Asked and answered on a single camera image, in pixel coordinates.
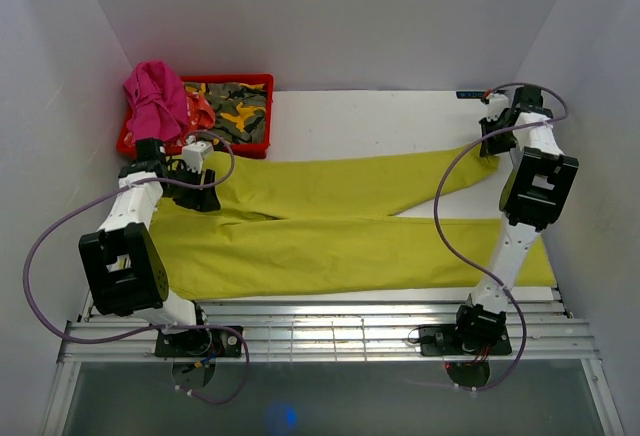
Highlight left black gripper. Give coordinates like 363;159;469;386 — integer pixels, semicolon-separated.
164;161;221;213

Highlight yellow-green trousers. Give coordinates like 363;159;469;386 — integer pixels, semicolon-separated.
147;148;556;302

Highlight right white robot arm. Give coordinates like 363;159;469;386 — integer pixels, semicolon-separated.
451;83;579;355

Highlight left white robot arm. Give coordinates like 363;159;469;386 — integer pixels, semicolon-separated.
79;138;220;356

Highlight blue table label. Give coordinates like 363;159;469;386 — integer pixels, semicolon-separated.
455;90;485;100

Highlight orange patterned garment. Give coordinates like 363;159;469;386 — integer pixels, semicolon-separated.
177;92;216;146

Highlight camouflage garment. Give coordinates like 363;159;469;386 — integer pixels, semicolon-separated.
184;82;268;145

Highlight red plastic bin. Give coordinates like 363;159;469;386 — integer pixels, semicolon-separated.
115;73;275;161

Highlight pink garment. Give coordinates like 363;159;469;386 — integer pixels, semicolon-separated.
123;60;188;143

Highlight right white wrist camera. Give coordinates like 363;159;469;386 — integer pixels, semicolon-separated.
481;92;510;122

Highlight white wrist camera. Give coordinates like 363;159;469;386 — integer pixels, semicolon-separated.
481;92;510;122
181;141;213;174

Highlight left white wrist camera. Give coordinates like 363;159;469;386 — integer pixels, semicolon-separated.
181;141;213;174

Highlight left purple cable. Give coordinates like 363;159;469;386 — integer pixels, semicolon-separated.
22;130;250;405

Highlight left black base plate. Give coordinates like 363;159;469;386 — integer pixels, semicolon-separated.
154;326;243;359

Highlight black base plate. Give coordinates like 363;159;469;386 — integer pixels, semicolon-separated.
154;326;243;359
408;323;512;357

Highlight aluminium rail frame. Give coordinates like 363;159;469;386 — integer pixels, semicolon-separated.
42;155;626;436

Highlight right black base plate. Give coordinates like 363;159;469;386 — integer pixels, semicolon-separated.
408;323;512;357

